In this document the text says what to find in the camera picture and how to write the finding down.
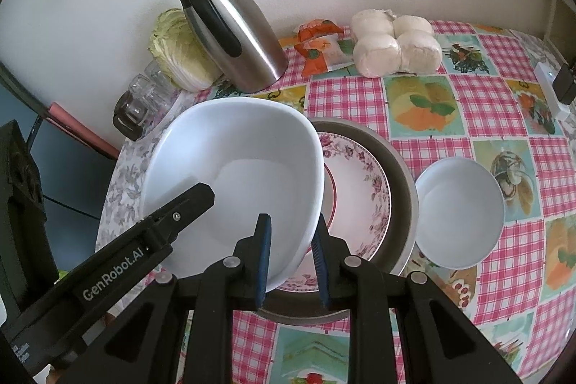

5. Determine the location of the thin dark cable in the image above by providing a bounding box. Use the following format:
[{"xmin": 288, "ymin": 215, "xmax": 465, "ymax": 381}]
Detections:
[{"xmin": 42, "ymin": 195, "xmax": 102, "ymax": 219}]

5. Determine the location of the pink checkered tablecloth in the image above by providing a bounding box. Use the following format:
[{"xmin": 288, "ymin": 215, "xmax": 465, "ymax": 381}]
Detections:
[{"xmin": 180, "ymin": 19, "xmax": 576, "ymax": 384}]

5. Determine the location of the napa cabbage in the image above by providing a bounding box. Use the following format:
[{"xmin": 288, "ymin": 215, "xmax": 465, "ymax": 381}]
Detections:
[{"xmin": 148, "ymin": 8, "xmax": 223, "ymax": 91}]

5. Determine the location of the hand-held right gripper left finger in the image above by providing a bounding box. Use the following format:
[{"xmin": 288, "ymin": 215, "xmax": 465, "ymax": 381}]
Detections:
[{"xmin": 56, "ymin": 213, "xmax": 274, "ymax": 384}]

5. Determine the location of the floral rim white plate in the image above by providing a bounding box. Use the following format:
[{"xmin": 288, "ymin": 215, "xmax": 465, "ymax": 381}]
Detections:
[{"xmin": 276, "ymin": 132, "xmax": 392, "ymax": 292}]

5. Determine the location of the small white strawberry bowl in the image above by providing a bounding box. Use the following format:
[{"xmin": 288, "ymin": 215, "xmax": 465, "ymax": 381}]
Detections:
[{"xmin": 414, "ymin": 157, "xmax": 505, "ymax": 270}]

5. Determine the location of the stainless steel thermos jug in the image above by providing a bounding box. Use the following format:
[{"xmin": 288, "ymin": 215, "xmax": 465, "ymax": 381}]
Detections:
[{"xmin": 168, "ymin": 0, "xmax": 289, "ymax": 94}]

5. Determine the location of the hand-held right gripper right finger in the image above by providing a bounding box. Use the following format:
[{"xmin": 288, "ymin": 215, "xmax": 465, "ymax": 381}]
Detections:
[{"xmin": 312, "ymin": 214, "xmax": 518, "ymax": 384}]

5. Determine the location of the red rim white plate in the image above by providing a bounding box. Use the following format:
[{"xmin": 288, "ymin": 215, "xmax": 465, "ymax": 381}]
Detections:
[{"xmin": 310, "ymin": 166, "xmax": 337, "ymax": 252}]

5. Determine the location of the large white floral bowl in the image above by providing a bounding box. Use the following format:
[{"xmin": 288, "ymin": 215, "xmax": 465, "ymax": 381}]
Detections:
[{"xmin": 141, "ymin": 98, "xmax": 325, "ymax": 292}]

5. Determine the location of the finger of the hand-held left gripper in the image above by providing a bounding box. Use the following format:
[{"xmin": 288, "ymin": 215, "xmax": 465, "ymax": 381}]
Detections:
[{"xmin": 144, "ymin": 182, "xmax": 216, "ymax": 252}]

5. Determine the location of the pink bar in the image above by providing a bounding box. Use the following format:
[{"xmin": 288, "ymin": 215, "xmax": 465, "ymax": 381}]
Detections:
[{"xmin": 47, "ymin": 101, "xmax": 120, "ymax": 160}]

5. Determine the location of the white power strip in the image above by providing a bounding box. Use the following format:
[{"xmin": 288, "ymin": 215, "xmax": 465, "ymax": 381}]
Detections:
[{"xmin": 535, "ymin": 62, "xmax": 572, "ymax": 121}]

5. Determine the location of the clear glass jar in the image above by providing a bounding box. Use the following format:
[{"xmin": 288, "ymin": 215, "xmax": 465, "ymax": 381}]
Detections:
[
  {"xmin": 144, "ymin": 60, "xmax": 171, "ymax": 82},
  {"xmin": 128, "ymin": 73, "xmax": 169, "ymax": 109}
]

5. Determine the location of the glass jar with dark lid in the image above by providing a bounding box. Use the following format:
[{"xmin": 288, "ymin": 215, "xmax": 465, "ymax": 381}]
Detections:
[{"xmin": 112, "ymin": 91, "xmax": 151, "ymax": 142}]

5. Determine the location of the orange snack packet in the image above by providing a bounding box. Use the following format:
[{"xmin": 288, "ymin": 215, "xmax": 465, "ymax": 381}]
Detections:
[{"xmin": 294, "ymin": 19, "xmax": 356, "ymax": 76}]

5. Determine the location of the round metal pan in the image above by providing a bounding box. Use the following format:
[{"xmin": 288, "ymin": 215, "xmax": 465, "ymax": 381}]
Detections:
[{"xmin": 258, "ymin": 118, "xmax": 420, "ymax": 326}]

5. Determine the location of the black power adapter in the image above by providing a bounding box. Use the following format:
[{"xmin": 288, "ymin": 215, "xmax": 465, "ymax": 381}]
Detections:
[{"xmin": 553, "ymin": 62, "xmax": 576, "ymax": 103}]

